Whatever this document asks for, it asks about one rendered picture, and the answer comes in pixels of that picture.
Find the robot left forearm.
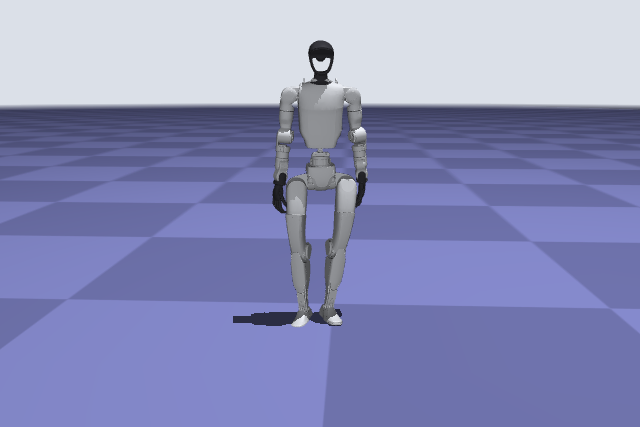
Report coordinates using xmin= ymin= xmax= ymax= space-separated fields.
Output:
xmin=352 ymin=129 xmax=368 ymax=179

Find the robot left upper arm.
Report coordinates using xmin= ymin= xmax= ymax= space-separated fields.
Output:
xmin=342 ymin=86 xmax=366 ymax=143

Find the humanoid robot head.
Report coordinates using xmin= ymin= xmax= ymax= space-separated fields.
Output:
xmin=308 ymin=40 xmax=334 ymax=85

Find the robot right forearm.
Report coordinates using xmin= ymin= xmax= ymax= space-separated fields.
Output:
xmin=273 ymin=130 xmax=290 ymax=181

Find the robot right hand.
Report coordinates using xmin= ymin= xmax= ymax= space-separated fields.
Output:
xmin=272 ymin=173 xmax=287 ymax=213

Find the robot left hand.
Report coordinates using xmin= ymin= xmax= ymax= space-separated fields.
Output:
xmin=355 ymin=172 xmax=368 ymax=208

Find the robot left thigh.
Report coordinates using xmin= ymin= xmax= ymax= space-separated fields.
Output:
xmin=325 ymin=172 xmax=357 ymax=258

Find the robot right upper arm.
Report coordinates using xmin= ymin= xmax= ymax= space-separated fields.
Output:
xmin=278 ymin=86 xmax=300 ymax=144

